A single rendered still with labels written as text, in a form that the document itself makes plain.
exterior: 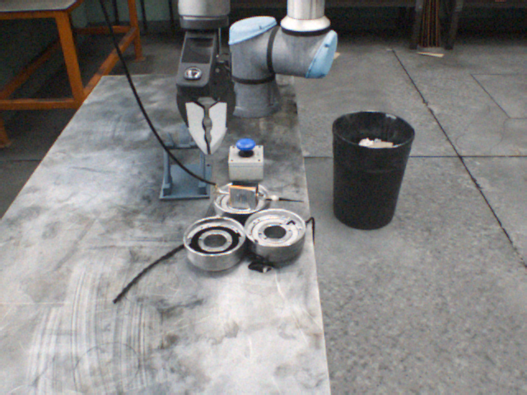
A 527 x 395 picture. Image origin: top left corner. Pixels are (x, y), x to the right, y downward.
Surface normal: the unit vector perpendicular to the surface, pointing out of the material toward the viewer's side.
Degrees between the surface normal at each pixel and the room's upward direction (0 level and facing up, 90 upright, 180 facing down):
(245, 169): 90
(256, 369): 0
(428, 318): 0
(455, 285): 0
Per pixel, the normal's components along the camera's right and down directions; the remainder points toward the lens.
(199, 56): 0.00, -0.54
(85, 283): -0.02, -0.82
